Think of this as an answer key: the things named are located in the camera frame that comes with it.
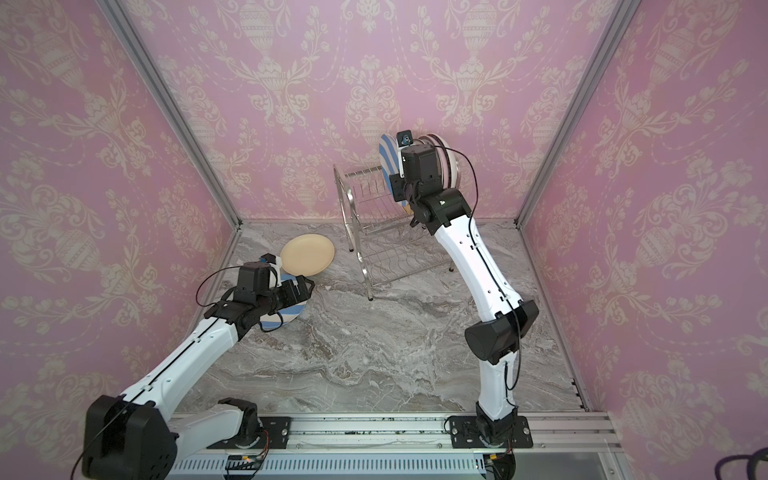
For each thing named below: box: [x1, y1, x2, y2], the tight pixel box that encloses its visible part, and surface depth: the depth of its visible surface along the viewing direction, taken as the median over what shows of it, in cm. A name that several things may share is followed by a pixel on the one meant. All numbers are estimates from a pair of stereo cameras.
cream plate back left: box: [280, 233, 336, 277], surface depth 115 cm
